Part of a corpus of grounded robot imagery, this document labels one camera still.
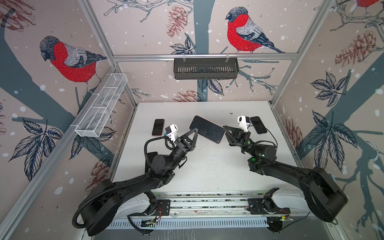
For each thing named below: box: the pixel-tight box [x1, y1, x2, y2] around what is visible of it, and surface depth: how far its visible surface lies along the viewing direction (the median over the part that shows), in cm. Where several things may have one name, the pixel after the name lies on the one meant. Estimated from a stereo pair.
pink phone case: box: [189, 115, 226, 144], surface depth 62 cm
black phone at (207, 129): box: [189, 115, 226, 144], surface depth 62 cm
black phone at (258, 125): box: [250, 116, 268, 135], surface depth 107 cm
